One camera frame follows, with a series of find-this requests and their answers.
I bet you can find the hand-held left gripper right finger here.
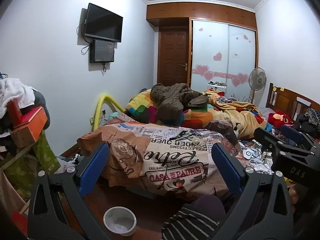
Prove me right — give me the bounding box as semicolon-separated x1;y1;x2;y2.
210;142;295;240

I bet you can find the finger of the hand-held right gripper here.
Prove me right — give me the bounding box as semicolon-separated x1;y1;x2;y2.
280;124;320;153
254;127;288;155

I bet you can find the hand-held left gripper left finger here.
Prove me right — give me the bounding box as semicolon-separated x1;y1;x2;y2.
27;142;112;240

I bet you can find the white ointment tube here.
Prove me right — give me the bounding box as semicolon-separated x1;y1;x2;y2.
191;133;208;143

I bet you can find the white plastic bowl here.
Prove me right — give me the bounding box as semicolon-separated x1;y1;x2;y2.
103;206;137;236

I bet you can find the person's right hand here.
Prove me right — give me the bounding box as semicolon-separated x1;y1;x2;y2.
287;184;299;205

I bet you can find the red plush toy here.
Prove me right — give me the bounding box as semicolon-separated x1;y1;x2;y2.
268;110;295;128

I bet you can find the dark patterned cloth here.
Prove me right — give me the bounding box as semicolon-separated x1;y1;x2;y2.
295;108;320;136

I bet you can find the white packet with circle print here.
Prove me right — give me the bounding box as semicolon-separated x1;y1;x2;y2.
240;147;262;161

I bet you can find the beige printed blanket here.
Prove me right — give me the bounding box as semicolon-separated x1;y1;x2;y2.
205;90;268;139

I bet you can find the wooden headboard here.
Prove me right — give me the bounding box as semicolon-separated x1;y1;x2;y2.
266;82;320;120

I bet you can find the person's leg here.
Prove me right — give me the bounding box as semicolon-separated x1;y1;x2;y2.
185;194;227;220

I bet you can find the newspaper print duvet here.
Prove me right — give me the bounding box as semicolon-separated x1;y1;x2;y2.
77;114;247;197

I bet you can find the yellow foam tube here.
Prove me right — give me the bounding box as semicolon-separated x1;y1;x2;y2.
91;94;124;132

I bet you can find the green patterned bag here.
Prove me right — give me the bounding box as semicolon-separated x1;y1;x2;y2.
4;129;60;195

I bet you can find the colourful checked blanket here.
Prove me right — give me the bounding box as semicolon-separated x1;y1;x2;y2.
125;89;225;130

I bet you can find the grey striped cloth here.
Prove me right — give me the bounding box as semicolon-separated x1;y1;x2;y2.
218;96;240;105

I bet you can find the standing electric fan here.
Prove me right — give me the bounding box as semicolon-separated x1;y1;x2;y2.
248;67;267;104

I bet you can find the striped dark garment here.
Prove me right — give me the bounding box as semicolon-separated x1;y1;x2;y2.
161;205;222;240

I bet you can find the orange gift box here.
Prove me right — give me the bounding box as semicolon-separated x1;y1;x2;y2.
10;106;48;148

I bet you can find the white bedside cabinet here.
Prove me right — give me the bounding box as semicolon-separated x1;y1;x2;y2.
207;81;227;92

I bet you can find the brown padded jacket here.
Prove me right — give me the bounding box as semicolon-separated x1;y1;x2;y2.
150;83;209;125

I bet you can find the row of pink heart stickers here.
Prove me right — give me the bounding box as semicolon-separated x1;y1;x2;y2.
192;64;250;87

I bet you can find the dark grey garment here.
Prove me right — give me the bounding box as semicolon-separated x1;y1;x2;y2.
32;90;47;108

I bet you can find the frosted sliding wardrobe door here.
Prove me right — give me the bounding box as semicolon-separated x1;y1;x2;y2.
227;24;257;103
191;19;229;91

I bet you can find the red paper bag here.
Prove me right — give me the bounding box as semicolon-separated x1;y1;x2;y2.
11;211;28;236

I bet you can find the dark red box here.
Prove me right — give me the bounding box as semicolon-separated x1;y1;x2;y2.
6;99;28;127

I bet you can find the white towel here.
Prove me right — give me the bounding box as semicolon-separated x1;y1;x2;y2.
0;78;35;118

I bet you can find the brown wooden door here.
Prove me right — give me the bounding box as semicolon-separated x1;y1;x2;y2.
157;26;191;87

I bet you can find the wooden overhead cabinet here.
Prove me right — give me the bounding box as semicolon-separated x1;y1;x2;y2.
146;2;258;29

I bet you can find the small black wall monitor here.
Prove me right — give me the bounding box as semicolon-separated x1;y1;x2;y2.
90;39;115;63

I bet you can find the black wall television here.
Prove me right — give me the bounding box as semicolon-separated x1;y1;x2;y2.
84;3;123;43

